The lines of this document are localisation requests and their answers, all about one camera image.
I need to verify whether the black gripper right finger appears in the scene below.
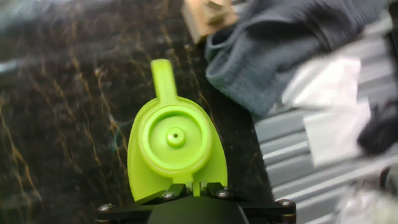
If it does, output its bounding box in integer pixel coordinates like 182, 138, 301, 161
198, 182, 297, 224

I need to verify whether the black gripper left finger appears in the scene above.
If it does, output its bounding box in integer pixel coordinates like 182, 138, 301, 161
95, 182, 195, 224

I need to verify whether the lime green watering can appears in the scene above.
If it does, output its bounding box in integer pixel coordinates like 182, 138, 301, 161
126, 58, 228, 202

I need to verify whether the crumpled white tissue pile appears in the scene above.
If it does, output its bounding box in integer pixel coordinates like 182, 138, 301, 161
335, 186, 398, 224

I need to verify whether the flat white paper napkin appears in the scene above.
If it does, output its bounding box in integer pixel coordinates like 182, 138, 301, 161
303, 99, 373, 167
281, 55, 363, 110

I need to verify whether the black marble mat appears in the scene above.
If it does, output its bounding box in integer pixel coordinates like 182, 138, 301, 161
0, 0, 274, 224

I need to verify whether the black computer mouse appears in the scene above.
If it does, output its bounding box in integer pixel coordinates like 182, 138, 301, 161
357, 102, 398, 156

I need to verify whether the grey terry towel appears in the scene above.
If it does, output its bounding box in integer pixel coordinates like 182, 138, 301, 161
204, 0, 389, 118

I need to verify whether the small wooden block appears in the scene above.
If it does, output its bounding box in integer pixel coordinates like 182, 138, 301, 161
180, 0, 239, 45

